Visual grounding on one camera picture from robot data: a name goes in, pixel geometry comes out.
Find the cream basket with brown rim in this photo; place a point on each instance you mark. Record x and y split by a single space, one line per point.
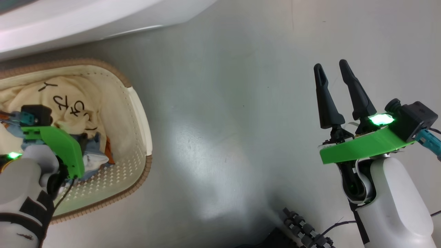
124 162

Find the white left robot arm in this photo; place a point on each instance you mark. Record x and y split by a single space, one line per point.
17 186

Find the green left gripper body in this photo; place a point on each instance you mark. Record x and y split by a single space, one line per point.
65 148

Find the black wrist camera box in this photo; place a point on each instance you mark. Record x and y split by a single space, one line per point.
39 115
413 119

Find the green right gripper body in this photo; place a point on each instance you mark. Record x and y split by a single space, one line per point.
361 146

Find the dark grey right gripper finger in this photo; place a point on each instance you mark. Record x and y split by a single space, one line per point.
358 96
327 103

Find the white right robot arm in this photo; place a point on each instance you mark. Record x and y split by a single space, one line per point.
396 193

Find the white front-load washing machine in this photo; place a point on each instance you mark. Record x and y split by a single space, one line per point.
86 17

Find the blue patterned garment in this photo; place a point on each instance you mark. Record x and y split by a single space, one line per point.
96 151

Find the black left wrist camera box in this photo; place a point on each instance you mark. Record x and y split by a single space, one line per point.
39 115

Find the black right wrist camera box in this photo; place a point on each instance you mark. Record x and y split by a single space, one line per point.
413 119

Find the cream garment with black print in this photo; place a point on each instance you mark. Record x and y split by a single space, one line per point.
89 96

